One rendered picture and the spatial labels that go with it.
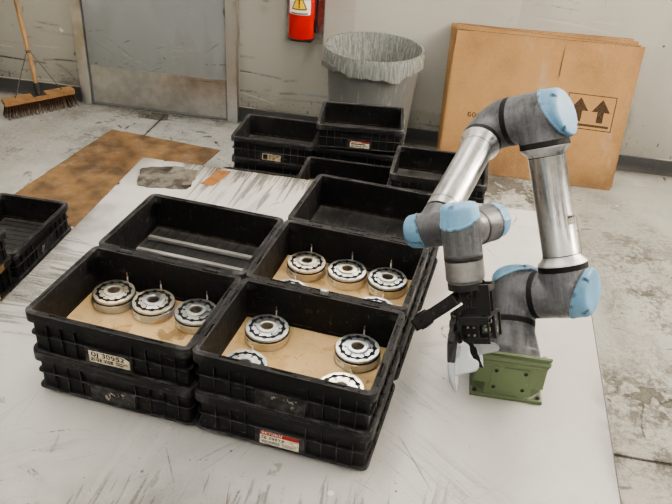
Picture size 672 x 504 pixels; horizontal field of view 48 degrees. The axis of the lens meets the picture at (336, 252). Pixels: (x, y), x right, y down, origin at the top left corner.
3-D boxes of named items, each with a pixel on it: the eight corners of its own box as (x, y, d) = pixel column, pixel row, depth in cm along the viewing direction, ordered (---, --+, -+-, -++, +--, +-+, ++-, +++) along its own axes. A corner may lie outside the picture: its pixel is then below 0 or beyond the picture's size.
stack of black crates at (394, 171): (473, 244, 353) (489, 156, 329) (471, 279, 328) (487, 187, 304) (388, 232, 359) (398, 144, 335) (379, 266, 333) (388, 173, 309)
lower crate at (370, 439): (397, 386, 186) (402, 348, 180) (366, 477, 161) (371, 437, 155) (244, 350, 194) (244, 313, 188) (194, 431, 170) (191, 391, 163)
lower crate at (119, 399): (244, 350, 194) (244, 313, 188) (193, 431, 170) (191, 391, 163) (105, 317, 203) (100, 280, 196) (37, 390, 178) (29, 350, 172)
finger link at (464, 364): (473, 388, 140) (479, 341, 143) (443, 386, 143) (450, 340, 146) (479, 393, 142) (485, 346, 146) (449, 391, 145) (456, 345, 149)
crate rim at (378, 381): (405, 319, 175) (406, 311, 174) (374, 406, 150) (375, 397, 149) (244, 284, 183) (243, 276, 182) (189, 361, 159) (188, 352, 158)
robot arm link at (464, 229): (487, 198, 146) (466, 205, 139) (493, 254, 148) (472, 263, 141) (452, 200, 151) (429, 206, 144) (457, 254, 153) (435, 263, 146)
